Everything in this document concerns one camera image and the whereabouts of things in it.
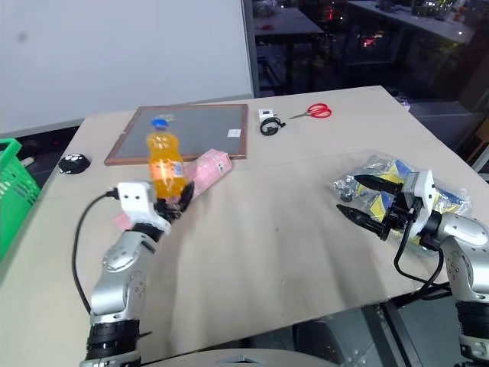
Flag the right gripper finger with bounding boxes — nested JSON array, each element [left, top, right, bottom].
[[353, 174, 405, 196], [336, 204, 392, 242]]

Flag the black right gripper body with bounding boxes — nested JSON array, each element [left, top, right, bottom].
[[381, 171, 423, 243]]

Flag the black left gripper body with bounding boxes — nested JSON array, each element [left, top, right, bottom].
[[154, 197, 185, 225]]

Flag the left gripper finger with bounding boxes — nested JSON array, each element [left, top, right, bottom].
[[178, 180, 196, 213]]

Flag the orange soda bottle blue cap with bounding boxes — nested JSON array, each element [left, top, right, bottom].
[[146, 117, 189, 200]]

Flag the green plastic basket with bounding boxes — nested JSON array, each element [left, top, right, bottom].
[[0, 137, 42, 263]]

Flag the clear bag of snack packets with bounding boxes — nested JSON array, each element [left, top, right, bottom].
[[330, 152, 473, 218]]

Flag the pink carton box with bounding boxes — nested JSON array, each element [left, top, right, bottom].
[[182, 148, 233, 200]]

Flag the flat pink packet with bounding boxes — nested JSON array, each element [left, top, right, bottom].
[[113, 213, 133, 232]]

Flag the brown framed grey board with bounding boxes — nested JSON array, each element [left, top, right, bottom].
[[103, 103, 249, 167]]

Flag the black rounded remote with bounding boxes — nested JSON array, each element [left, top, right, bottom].
[[57, 152, 92, 176]]

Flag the white panel board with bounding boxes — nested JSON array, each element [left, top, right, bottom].
[[0, 0, 256, 135]]

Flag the grey background workbench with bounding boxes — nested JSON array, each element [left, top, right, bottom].
[[346, 0, 475, 66]]

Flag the dark background table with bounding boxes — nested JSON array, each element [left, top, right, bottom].
[[253, 5, 326, 97]]

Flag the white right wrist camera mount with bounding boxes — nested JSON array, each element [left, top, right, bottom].
[[409, 169, 437, 239]]

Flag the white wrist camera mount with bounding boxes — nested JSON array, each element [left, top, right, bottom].
[[409, 169, 437, 239], [116, 182, 172, 232]]

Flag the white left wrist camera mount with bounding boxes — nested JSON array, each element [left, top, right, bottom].
[[116, 182, 172, 232]]

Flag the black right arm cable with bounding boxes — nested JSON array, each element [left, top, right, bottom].
[[393, 224, 454, 301]]

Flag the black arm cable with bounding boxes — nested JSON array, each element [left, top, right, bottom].
[[393, 224, 454, 301], [71, 188, 120, 313]]

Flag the coiled black cable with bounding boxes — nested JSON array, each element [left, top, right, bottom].
[[259, 117, 287, 136]]

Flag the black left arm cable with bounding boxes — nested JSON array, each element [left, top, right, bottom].
[[71, 188, 120, 313]]

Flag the red handled scissors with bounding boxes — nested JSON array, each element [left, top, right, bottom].
[[287, 102, 332, 121]]

